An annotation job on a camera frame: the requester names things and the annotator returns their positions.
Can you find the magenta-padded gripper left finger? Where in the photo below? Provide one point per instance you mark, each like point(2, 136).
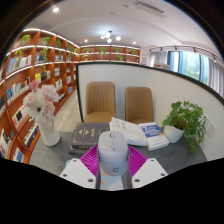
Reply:
point(78, 171)

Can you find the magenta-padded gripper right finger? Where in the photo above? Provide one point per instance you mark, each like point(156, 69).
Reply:
point(150, 171)

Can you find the white computer mouse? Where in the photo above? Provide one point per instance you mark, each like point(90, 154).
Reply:
point(113, 155)

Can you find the thin dark hardcover book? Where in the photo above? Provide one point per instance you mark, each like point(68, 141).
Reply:
point(76, 150)

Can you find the blue and white book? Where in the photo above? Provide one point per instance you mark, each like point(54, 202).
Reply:
point(155, 136)

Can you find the thick dark hardcover book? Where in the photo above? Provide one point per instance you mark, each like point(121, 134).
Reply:
point(88, 135)

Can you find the green plant in white pot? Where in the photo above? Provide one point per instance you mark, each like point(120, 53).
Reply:
point(171, 133)

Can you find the white paperback book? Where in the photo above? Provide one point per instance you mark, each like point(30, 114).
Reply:
point(130, 131)

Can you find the white vase with pink flowers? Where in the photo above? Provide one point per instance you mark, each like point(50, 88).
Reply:
point(50, 133)

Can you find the tan upholstered chair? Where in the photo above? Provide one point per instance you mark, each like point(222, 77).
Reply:
point(100, 100)
point(139, 105)

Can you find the orange wooden bookshelf unit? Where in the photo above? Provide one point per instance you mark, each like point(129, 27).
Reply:
point(20, 86)

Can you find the large window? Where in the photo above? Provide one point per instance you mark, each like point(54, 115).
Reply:
point(191, 66)

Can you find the grey curtain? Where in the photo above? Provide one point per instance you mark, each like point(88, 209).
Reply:
point(216, 78)

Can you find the ceiling lamp with round bulbs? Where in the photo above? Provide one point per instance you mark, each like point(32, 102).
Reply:
point(109, 36)

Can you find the ceiling air vent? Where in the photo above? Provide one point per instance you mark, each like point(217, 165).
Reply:
point(150, 8)

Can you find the white wall socket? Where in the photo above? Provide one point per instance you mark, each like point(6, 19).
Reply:
point(211, 129)

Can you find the black ceiling track light rail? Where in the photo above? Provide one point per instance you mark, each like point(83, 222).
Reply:
point(186, 49)

